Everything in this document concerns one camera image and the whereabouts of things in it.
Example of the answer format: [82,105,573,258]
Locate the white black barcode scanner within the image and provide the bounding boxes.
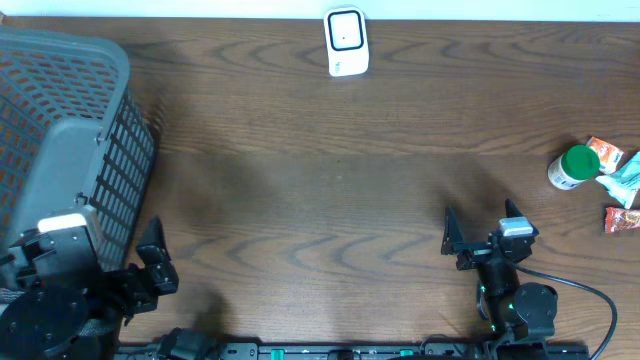
[323,6,370,77]

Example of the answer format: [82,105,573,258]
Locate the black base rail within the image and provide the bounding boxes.
[113,328,590,360]

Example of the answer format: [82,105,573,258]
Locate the green lid jar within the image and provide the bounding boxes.
[547,145,600,190]

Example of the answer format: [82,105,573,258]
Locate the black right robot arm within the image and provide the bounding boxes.
[441,199,558,342]

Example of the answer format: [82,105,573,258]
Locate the small orange carton box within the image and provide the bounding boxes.
[586,137,624,174]

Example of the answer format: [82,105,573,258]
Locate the red brown chocolate bar wrapper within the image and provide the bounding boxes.
[604,207,640,233]

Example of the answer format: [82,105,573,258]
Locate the mint green wipes pack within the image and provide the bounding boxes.
[595,153,640,209]

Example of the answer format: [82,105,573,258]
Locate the dark grey plastic basket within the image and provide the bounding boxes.
[1,27,156,270]

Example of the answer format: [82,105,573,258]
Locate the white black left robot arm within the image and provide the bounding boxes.
[1,217,179,359]

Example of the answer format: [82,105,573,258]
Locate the black cable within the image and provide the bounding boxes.
[512,263,619,360]

